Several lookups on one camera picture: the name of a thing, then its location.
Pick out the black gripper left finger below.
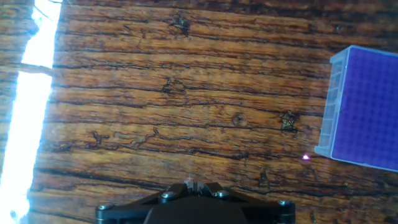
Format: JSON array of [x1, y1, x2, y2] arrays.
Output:
[[95, 182, 194, 224]]

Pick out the brown wood grain board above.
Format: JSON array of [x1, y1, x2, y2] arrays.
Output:
[[0, 0, 398, 224]]

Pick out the purple pipette tip box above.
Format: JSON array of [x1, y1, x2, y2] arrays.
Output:
[[314, 45, 398, 173]]

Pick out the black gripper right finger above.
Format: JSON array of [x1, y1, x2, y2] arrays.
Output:
[[195, 182, 296, 224]]

